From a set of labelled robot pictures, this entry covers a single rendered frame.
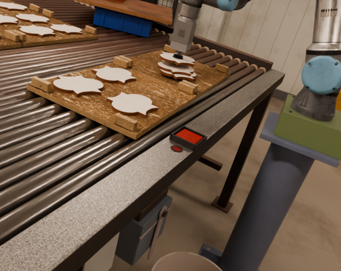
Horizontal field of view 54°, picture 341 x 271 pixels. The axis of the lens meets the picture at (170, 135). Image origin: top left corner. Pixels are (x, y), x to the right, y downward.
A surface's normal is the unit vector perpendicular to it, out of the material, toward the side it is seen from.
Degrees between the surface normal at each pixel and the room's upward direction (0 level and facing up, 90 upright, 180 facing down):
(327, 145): 90
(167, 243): 0
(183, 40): 90
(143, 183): 0
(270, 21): 90
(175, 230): 0
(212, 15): 90
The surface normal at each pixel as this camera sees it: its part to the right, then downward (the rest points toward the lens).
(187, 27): -0.28, 0.39
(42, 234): 0.24, -0.86
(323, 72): -0.51, 0.40
